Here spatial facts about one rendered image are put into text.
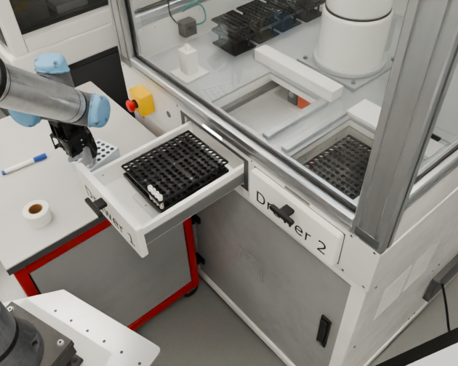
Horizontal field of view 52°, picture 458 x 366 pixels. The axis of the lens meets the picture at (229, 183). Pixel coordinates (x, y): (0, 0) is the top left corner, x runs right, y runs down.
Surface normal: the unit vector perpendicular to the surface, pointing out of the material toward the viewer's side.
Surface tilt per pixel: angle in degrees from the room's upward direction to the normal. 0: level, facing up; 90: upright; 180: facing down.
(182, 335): 0
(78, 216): 0
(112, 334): 0
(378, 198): 90
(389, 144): 90
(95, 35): 90
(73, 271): 90
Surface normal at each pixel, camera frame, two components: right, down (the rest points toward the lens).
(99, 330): -0.03, -0.70
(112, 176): 0.65, 0.53
